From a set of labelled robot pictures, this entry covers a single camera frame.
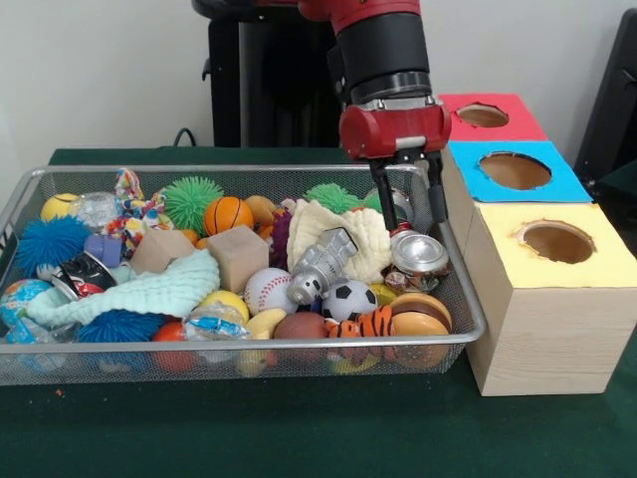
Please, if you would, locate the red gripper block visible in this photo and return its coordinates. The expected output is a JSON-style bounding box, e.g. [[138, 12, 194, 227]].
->
[[338, 102, 453, 233]]

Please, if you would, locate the orange striped tiger plush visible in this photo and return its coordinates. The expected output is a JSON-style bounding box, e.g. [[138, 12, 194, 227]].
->
[[325, 305, 397, 339]]

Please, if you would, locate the wooden box with three holes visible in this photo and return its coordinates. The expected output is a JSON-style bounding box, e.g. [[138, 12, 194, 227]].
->
[[436, 92, 637, 398]]

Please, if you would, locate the crushed silver drink can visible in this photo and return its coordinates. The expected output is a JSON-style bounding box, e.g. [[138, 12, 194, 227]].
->
[[385, 229, 452, 293]]

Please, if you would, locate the cream knitted cloth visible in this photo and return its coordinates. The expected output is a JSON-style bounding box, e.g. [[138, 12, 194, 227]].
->
[[287, 198, 393, 285]]

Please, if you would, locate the silver robot figure toy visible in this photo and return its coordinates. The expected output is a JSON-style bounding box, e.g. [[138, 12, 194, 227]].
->
[[287, 227, 362, 305]]

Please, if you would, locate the black and white soccer ball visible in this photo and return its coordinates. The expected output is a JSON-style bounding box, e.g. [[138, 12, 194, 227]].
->
[[320, 279, 379, 323]]

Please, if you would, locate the wooden toy hamburger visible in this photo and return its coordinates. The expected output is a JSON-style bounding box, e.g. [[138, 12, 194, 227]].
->
[[389, 292, 454, 340]]

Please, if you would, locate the white baseball toy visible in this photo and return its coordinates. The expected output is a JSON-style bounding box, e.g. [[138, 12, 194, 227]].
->
[[243, 267, 299, 316]]

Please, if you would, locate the orange basketball toy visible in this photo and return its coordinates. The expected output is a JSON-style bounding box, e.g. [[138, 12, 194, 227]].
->
[[203, 196, 255, 237]]

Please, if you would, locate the wooden cube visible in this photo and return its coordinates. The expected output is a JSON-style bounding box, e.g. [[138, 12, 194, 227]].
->
[[206, 224, 270, 293]]

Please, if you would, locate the dark green table cloth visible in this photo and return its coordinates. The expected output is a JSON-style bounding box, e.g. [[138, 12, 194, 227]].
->
[[0, 145, 637, 478], [591, 158, 637, 243]]

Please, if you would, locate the black flat panel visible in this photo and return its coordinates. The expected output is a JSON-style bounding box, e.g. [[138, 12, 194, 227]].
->
[[572, 7, 637, 175]]

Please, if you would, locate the mint green knitted cloth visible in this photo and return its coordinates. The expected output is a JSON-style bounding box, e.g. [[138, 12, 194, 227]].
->
[[25, 248, 222, 328]]

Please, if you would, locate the blue spiky rubber ball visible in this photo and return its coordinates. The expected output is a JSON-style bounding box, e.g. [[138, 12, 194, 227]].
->
[[13, 214, 95, 279]]

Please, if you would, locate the silver wire mesh bin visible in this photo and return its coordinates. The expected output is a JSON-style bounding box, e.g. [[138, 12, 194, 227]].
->
[[0, 163, 488, 387]]

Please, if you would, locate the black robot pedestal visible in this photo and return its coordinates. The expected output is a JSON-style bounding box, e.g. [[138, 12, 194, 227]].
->
[[191, 0, 349, 149]]

